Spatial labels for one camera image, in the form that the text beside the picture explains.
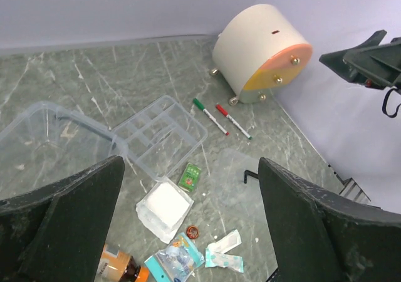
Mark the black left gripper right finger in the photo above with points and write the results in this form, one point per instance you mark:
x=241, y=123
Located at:
x=319, y=235

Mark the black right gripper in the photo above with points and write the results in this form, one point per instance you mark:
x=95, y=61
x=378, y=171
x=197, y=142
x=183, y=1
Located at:
x=371, y=64

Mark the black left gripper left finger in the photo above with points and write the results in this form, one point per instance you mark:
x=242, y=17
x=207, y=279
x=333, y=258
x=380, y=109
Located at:
x=57, y=232

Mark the brown orange medicine bottle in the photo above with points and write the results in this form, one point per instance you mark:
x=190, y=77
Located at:
x=116, y=265

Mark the clear plastic medicine box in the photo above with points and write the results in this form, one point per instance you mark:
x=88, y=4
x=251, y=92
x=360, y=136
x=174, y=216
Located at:
x=47, y=143

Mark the white gauze pad packet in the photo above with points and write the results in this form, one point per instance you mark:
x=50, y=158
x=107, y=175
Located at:
x=163, y=209

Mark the teal blister pack bag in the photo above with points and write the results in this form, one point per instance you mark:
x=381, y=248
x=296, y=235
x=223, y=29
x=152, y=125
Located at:
x=176, y=262

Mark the small green medicine box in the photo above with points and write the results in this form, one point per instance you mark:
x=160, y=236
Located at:
x=190, y=177

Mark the cream round drawer cabinet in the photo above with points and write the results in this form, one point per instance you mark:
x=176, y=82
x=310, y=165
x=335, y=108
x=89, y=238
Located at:
x=259, y=50

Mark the white bandage wrapper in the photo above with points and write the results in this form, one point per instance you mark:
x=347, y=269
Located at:
x=227, y=243

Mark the teal dotted bandage packet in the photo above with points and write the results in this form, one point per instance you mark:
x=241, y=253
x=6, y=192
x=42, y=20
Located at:
x=215, y=259

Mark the red capped marker pen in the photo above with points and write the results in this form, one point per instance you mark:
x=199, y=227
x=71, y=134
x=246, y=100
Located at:
x=233, y=121

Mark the small copper round tin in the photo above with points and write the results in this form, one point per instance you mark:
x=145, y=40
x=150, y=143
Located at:
x=192, y=232

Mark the green capped marker pen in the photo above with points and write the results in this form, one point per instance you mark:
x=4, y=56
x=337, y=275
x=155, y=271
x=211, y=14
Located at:
x=200, y=106

